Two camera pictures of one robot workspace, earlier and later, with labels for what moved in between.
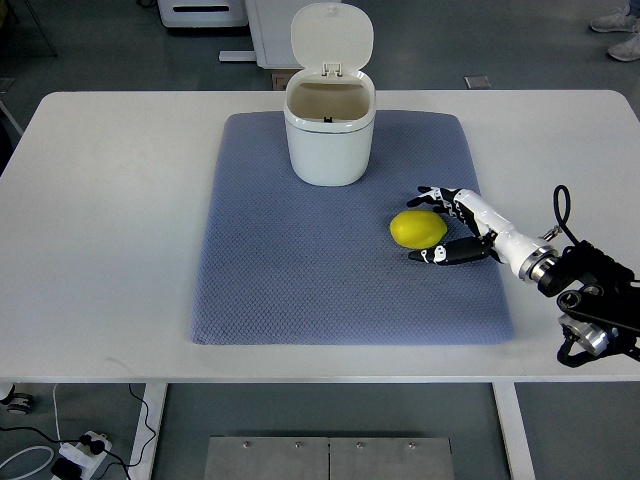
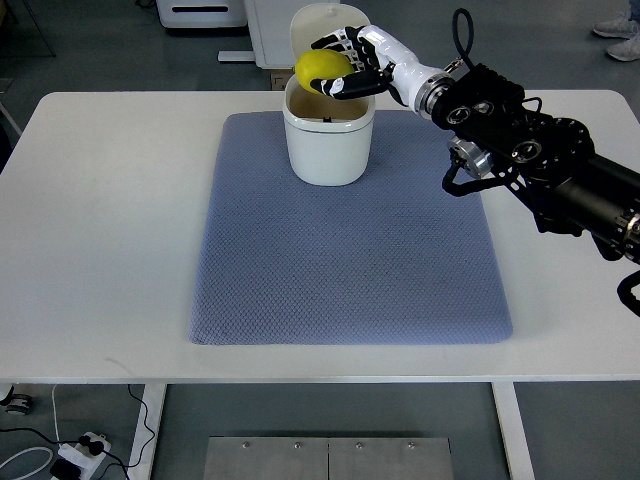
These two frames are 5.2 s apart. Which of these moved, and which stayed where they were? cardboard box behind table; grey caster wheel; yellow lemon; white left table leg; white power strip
Moved: yellow lemon
Stayed: white left table leg; cardboard box behind table; grey caster wheel; white power strip
